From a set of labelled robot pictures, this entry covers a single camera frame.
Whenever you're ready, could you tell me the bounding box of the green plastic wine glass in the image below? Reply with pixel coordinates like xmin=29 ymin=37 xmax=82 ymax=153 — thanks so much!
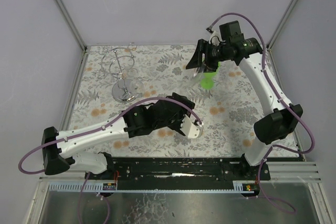
xmin=199 ymin=62 xmax=220 ymax=90

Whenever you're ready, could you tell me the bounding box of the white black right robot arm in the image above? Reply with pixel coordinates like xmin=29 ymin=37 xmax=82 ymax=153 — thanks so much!
xmin=186 ymin=21 xmax=303 ymax=166

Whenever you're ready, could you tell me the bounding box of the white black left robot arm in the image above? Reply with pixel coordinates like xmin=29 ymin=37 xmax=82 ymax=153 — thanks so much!
xmin=41 ymin=93 xmax=203 ymax=175

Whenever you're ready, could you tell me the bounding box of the chrome wine glass rack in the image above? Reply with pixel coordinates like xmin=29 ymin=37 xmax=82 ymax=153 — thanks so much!
xmin=96 ymin=42 xmax=139 ymax=103

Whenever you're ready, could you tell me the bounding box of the floral patterned table mat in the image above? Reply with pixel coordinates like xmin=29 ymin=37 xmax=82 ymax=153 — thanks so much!
xmin=61 ymin=44 xmax=301 ymax=159

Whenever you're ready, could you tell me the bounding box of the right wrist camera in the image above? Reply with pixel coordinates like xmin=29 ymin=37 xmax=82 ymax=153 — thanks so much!
xmin=206 ymin=27 xmax=226 ymax=46

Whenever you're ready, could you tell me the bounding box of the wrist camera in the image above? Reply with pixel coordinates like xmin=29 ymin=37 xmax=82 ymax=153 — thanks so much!
xmin=206 ymin=27 xmax=226 ymax=46
xmin=181 ymin=115 xmax=204 ymax=138

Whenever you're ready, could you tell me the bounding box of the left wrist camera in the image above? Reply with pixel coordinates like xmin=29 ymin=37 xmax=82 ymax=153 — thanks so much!
xmin=181 ymin=115 xmax=204 ymax=138

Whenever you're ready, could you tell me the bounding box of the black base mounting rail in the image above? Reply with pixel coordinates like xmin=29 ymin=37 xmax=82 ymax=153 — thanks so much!
xmin=89 ymin=157 xmax=270 ymax=190

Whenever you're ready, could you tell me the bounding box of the white slotted cable duct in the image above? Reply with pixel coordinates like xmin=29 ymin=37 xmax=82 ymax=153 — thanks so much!
xmin=48 ymin=180 xmax=259 ymax=194

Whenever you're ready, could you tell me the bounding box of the aluminium frame right post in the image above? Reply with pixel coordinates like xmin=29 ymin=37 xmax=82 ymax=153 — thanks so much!
xmin=267 ymin=0 xmax=300 ymax=49

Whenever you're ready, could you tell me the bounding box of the aluminium frame post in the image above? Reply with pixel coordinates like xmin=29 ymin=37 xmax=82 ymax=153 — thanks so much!
xmin=267 ymin=0 xmax=300 ymax=49
xmin=54 ymin=0 xmax=87 ymax=51

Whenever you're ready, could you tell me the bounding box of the aluminium front frame rail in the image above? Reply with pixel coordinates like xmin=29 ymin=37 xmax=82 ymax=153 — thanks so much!
xmin=39 ymin=161 xmax=322 ymax=183

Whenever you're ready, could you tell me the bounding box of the aluminium frame left post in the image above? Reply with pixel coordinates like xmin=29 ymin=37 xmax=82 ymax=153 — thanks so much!
xmin=54 ymin=0 xmax=87 ymax=51

